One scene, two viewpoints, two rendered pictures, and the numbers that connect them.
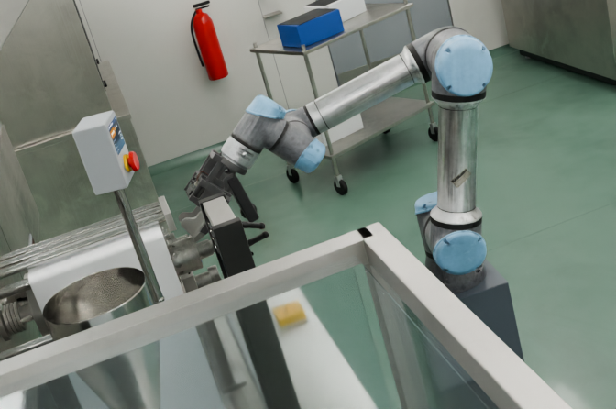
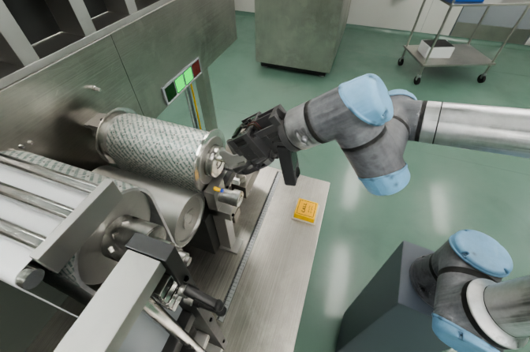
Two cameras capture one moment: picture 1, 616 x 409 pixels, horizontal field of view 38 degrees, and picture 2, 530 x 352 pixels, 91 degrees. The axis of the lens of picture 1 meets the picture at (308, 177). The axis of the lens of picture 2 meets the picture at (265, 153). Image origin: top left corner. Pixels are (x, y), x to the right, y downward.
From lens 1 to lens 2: 1.54 m
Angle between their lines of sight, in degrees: 35
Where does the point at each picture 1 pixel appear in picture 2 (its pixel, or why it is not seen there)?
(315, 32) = not seen: outside the picture
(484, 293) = not seen: hidden behind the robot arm
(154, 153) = (354, 19)
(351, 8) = not seen: outside the picture
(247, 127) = (324, 112)
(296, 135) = (382, 155)
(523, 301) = (460, 203)
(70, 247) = not seen: outside the picture
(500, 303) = not seen: hidden behind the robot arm
